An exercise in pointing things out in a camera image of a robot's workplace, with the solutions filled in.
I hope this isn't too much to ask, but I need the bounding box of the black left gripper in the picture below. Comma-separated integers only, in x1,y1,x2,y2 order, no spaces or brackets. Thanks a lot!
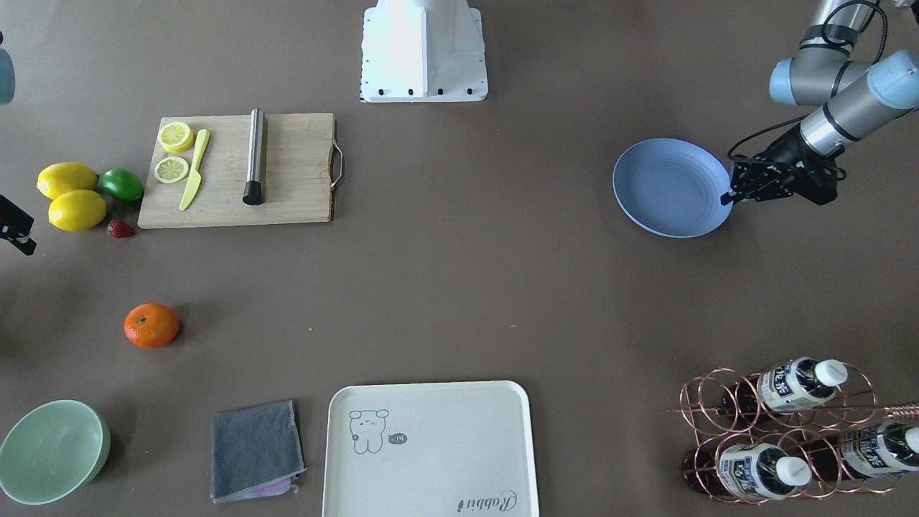
721,127,846,206

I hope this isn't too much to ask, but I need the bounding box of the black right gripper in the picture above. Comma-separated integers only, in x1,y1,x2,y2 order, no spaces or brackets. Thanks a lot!
0,195,37,256

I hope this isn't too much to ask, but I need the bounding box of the blue plate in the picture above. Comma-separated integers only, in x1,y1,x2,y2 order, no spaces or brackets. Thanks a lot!
611,138,732,238

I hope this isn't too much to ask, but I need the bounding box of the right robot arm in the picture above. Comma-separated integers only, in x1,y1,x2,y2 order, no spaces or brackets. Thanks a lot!
1,48,37,256

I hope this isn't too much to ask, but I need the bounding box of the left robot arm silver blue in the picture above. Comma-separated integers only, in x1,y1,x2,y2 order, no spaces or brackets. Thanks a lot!
721,1,918,205

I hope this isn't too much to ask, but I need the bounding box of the yellow lemon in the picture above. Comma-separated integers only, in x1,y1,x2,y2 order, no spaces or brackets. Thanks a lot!
48,190,106,232
36,162,99,200

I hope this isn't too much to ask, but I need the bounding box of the red strawberry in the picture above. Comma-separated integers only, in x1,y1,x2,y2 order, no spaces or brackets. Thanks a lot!
106,220,136,238

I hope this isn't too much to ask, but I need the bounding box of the green lime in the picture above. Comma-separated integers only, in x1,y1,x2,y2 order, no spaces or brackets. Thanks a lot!
101,168,144,203

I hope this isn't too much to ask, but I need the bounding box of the lemon slice near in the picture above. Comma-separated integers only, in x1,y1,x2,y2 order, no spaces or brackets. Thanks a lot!
152,156,190,184

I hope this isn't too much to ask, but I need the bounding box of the lemon slice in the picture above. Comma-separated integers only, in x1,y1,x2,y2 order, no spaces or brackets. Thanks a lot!
157,121,196,154
152,156,190,184

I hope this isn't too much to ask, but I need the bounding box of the orange mandarin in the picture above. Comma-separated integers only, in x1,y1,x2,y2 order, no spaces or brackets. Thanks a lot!
123,302,181,349

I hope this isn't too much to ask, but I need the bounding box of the lemon slice far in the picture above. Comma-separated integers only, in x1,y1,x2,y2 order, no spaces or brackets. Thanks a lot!
157,121,196,154

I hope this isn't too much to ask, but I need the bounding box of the yellow plastic knife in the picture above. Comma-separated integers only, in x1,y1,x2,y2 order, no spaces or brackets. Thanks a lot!
179,129,211,210

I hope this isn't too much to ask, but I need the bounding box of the dark drink bottle middle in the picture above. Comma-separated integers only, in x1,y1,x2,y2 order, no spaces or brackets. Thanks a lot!
717,357,848,425

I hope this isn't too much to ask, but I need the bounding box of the dark drink bottle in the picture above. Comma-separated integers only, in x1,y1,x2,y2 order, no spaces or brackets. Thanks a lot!
804,420,918,482
717,357,848,425
681,444,813,503

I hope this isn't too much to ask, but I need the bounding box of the mint green bowl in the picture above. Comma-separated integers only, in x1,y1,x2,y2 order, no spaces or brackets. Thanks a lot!
1,400,111,506

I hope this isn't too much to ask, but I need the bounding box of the dark drink bottle front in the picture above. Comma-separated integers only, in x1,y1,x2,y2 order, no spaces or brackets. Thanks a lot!
681,444,813,503

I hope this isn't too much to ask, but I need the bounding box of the wooden cutting board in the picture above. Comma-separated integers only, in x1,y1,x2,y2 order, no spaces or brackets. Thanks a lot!
138,113,336,229

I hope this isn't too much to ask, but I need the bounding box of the dark drink bottle back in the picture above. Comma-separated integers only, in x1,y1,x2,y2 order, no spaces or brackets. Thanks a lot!
804,420,918,482

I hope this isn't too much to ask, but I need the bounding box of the grey folded cloth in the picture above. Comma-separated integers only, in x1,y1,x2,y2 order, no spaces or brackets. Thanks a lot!
210,400,306,504

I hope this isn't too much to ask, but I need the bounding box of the cream rectangular tray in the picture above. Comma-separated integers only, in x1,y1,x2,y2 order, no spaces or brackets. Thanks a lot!
322,380,541,516

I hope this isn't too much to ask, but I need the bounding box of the copper wire bottle rack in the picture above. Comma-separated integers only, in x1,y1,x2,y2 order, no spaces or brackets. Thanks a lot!
675,363,917,505

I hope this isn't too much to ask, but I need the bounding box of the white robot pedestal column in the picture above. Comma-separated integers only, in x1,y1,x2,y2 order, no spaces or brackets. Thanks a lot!
359,1,489,103

